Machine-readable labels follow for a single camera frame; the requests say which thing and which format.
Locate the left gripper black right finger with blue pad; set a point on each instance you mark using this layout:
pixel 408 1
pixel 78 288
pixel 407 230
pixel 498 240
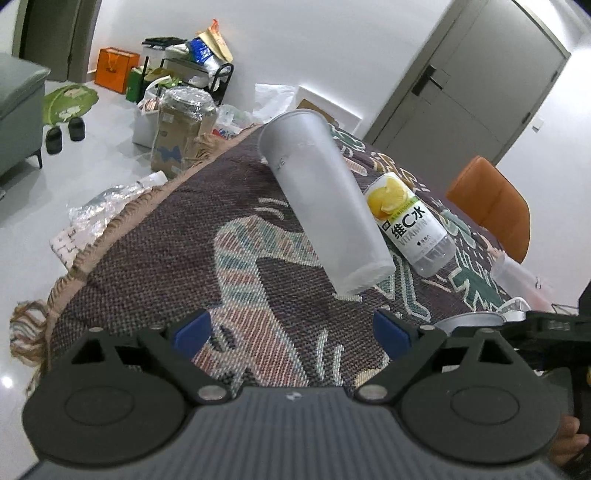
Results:
pixel 469 399

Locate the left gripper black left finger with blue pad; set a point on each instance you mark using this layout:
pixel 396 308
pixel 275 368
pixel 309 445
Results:
pixel 113 399

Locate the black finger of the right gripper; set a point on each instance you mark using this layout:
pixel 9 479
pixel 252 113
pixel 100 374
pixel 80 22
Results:
pixel 551 341

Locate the grey frosted plastic cup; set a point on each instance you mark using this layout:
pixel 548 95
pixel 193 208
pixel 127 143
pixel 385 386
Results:
pixel 483 319

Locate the small frosted cup lying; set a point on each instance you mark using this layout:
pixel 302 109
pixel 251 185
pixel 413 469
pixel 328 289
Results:
pixel 517 281

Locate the frosted plastic cup lying down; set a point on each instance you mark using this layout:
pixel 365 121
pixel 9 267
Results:
pixel 329 204

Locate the person's hand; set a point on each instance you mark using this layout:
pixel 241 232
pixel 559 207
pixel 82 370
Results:
pixel 569 442

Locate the orange leather chair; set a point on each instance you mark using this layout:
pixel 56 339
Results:
pixel 485 195

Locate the lemon vitamin water bottle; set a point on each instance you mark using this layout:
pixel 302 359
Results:
pixel 410 225

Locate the patterned woven table cloth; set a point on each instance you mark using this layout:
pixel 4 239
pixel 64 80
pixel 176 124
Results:
pixel 222 238

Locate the crumpled clear plastic wrap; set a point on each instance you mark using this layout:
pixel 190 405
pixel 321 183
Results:
pixel 94 216

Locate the grey door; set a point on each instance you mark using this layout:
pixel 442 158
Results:
pixel 497 62

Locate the black slipper left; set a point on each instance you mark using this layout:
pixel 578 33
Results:
pixel 54 140

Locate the black slipper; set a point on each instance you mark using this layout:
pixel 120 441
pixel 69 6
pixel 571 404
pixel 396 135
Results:
pixel 54 140
pixel 76 129

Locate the black slipper right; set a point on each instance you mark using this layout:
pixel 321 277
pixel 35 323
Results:
pixel 76 129

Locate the plastic wrapped cardboard box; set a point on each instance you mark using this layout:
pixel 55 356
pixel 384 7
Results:
pixel 185 114

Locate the green floor mat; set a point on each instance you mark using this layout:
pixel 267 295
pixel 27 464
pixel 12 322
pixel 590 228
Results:
pixel 69 101

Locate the green bag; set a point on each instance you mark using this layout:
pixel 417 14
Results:
pixel 135 85

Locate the grey sofa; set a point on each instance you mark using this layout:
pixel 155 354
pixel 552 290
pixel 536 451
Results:
pixel 22 93

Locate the orange paper bag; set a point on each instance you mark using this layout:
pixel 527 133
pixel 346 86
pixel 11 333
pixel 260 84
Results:
pixel 113 67

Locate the white foam packaging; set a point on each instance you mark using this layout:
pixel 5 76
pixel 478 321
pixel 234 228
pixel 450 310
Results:
pixel 333 112

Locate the white plastic bag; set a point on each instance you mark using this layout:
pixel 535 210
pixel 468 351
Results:
pixel 272 100

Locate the white wall switch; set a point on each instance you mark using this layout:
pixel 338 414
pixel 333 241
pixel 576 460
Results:
pixel 537 124

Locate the black door handle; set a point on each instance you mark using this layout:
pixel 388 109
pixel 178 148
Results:
pixel 424 80

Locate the black wire storage rack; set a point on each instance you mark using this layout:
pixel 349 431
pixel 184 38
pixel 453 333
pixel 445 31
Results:
pixel 190 62

